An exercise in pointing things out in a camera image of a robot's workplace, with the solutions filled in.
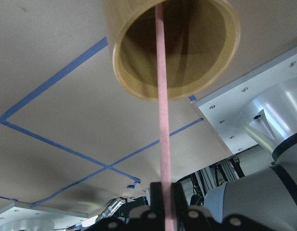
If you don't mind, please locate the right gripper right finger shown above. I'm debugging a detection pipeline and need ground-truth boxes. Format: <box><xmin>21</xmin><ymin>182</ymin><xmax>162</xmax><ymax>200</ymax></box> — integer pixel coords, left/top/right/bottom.
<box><xmin>171</xmin><ymin>183</ymin><xmax>211</xmax><ymax>231</ymax></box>

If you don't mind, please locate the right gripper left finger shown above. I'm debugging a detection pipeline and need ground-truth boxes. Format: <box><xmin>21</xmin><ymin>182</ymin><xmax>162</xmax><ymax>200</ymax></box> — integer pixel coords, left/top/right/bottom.
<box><xmin>129</xmin><ymin>182</ymin><xmax>165</xmax><ymax>231</ymax></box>

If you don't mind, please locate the pink chopstick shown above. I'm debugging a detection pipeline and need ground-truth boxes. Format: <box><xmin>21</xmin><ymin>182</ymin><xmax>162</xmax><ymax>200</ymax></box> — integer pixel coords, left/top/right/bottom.
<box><xmin>155</xmin><ymin>3</ymin><xmax>176</xmax><ymax>231</ymax></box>

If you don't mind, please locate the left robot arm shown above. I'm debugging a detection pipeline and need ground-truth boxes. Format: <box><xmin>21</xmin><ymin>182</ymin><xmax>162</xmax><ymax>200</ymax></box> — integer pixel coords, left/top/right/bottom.
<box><xmin>0</xmin><ymin>219</ymin><xmax>55</xmax><ymax>231</ymax></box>

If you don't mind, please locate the bamboo wooden cup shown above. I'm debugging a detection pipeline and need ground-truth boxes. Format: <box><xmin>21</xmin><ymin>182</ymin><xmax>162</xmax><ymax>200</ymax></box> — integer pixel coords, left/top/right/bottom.
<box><xmin>101</xmin><ymin>0</ymin><xmax>240</xmax><ymax>102</ymax></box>

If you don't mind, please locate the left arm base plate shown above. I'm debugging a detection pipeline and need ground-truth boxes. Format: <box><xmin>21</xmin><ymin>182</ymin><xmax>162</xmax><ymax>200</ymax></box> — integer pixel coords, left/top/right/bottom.
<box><xmin>0</xmin><ymin>202</ymin><xmax>89</xmax><ymax>231</ymax></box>

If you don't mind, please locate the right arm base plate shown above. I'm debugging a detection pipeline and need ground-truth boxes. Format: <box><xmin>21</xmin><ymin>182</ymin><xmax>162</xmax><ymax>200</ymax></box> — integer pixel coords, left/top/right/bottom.
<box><xmin>196</xmin><ymin>46</ymin><xmax>297</xmax><ymax>154</ymax></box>

